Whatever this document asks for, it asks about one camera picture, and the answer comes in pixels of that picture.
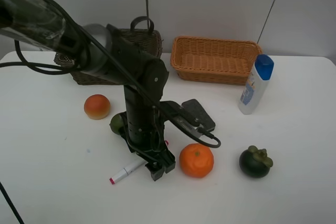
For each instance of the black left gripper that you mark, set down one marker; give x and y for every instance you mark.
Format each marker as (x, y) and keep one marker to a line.
(150, 145)

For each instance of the orange tangerine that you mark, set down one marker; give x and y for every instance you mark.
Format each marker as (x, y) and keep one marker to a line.
(196, 160)

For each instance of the white pink marker pen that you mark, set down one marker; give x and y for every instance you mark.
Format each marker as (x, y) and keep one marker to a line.
(127, 170)

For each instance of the black whiteboard eraser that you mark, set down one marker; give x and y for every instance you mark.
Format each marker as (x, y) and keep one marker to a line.
(194, 108)

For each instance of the red orange peach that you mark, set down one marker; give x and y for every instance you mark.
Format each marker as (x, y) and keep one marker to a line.
(97, 107)

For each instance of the dark purple mangosteen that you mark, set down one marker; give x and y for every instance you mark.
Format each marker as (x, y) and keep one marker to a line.
(255, 162)

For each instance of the white blue-capped lotion bottle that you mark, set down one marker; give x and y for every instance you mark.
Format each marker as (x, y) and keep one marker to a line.
(256, 84)

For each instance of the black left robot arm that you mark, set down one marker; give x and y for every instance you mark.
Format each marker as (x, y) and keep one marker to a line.
(102, 52)

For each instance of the orange wicker basket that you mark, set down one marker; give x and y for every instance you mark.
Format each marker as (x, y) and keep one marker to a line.
(213, 60)

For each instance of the dark brown wicker basket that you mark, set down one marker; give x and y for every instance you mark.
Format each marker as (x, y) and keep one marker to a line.
(151, 44)

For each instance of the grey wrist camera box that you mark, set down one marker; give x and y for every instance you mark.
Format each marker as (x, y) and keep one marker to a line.
(182, 117)

